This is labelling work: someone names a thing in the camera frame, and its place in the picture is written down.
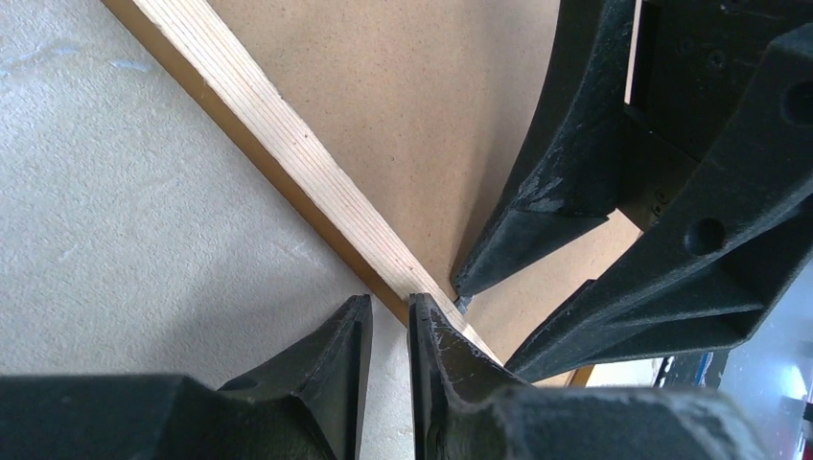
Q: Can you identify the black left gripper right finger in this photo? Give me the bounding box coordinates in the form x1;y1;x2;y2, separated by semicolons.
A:
408;293;767;459

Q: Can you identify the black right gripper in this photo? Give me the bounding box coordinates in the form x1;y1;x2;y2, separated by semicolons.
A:
452;1;812;381

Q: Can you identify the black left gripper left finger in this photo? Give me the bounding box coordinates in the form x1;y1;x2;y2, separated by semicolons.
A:
1;295;373;459

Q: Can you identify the wooden picture frame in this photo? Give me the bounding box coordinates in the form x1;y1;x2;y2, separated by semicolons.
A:
101;0;595;388

